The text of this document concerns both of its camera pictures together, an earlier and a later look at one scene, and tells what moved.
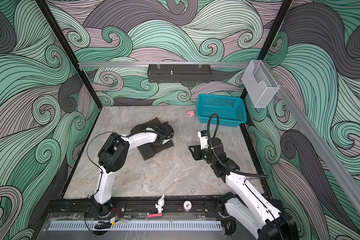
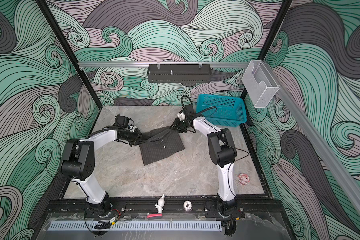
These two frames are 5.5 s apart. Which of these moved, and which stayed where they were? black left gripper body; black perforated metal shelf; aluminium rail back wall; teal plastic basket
Moved: black left gripper body
Stayed: black perforated metal shelf; teal plastic basket; aluminium rail back wall
